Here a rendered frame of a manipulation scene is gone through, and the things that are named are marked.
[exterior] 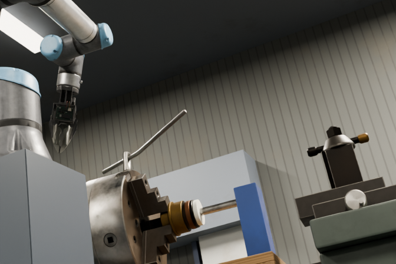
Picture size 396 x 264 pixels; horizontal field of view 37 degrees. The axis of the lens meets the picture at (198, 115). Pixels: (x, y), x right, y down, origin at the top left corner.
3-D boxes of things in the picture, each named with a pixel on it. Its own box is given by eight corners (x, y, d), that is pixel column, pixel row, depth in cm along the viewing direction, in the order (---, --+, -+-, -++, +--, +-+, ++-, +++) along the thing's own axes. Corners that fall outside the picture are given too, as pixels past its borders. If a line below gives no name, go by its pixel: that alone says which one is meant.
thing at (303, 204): (299, 218, 136) (293, 197, 138) (304, 227, 145) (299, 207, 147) (389, 197, 132) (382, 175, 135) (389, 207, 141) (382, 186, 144)
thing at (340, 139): (321, 149, 142) (318, 138, 143) (324, 159, 149) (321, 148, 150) (355, 141, 140) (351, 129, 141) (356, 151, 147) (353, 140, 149)
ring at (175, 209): (155, 201, 157) (188, 192, 155) (167, 208, 165) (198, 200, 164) (160, 235, 153) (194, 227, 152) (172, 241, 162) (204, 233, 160)
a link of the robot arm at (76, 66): (56, 39, 197) (69, 48, 205) (52, 72, 194) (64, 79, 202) (78, 39, 194) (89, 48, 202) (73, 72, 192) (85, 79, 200)
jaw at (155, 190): (129, 221, 158) (114, 180, 156) (134, 214, 163) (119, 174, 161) (168, 211, 156) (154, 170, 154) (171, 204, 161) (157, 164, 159)
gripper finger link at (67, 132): (58, 151, 189) (62, 122, 191) (59, 153, 195) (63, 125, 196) (68, 152, 189) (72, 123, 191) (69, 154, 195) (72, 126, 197)
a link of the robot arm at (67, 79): (58, 77, 200) (82, 81, 202) (56, 91, 200) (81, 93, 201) (57, 71, 193) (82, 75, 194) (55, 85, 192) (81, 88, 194)
